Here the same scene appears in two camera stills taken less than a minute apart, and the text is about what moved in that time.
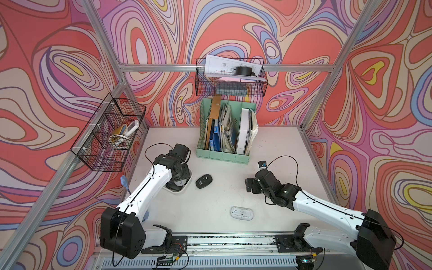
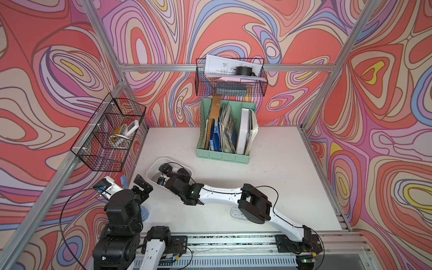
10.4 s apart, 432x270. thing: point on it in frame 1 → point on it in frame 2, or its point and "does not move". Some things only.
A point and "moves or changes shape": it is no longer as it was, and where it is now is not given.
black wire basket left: (107, 141) does not move
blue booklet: (214, 140) does not move
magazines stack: (225, 123) does not move
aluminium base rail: (239, 251) does not move
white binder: (243, 122) does not move
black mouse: (203, 181) moves or changes shape
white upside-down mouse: (242, 213) does not move
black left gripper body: (184, 172) → (137, 228)
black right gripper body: (269, 195) → (185, 178)
